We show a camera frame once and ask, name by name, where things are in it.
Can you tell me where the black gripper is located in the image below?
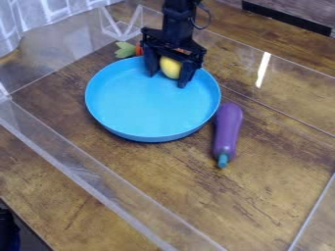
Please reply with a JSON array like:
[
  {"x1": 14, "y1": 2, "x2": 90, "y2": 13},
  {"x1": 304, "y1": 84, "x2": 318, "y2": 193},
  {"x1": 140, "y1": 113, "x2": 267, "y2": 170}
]
[{"x1": 142, "y1": 27, "x2": 207, "y2": 88}]

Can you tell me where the yellow lemon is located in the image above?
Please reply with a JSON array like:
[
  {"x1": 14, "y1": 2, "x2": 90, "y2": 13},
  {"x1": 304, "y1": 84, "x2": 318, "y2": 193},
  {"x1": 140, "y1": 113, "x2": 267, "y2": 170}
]
[{"x1": 160, "y1": 57, "x2": 180, "y2": 79}]

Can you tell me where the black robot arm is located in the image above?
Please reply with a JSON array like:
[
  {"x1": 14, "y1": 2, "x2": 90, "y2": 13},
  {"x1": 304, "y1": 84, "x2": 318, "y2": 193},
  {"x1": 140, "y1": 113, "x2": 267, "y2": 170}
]
[{"x1": 142, "y1": 0, "x2": 207, "y2": 88}]

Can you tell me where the blue round tray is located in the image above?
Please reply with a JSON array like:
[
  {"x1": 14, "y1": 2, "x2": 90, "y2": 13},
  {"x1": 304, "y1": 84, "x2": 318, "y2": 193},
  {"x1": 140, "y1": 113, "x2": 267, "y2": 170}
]
[{"x1": 86, "y1": 57, "x2": 222, "y2": 142}]

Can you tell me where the orange toy carrot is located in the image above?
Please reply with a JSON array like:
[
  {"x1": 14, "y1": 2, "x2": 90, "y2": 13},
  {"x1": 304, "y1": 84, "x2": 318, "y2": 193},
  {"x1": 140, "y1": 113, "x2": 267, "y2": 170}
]
[{"x1": 114, "y1": 41, "x2": 191, "y2": 61}]

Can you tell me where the purple toy eggplant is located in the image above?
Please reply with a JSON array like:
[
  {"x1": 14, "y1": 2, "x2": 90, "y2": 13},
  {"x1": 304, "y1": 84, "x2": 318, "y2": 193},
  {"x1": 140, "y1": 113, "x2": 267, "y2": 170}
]
[{"x1": 214, "y1": 102, "x2": 243, "y2": 169}]

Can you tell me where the black bar in background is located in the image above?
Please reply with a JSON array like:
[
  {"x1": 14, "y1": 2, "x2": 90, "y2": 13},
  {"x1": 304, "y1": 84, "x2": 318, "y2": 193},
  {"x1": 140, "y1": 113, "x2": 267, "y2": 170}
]
[{"x1": 242, "y1": 0, "x2": 332, "y2": 37}]

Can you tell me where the white patterned curtain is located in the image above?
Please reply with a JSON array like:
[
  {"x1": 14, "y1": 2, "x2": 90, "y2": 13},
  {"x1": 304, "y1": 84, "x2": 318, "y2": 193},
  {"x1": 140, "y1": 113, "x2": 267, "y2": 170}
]
[{"x1": 0, "y1": 0, "x2": 123, "y2": 58}]

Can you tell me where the black cable loop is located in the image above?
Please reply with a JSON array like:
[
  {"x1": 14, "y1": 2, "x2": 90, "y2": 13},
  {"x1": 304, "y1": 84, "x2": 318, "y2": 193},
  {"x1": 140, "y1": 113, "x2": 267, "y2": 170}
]
[{"x1": 190, "y1": 2, "x2": 212, "y2": 31}]

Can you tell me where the clear acrylic enclosure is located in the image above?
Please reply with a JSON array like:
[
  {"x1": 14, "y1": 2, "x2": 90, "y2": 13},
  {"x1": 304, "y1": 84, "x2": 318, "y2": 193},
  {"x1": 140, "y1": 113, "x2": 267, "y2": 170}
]
[{"x1": 0, "y1": 4, "x2": 335, "y2": 251}]

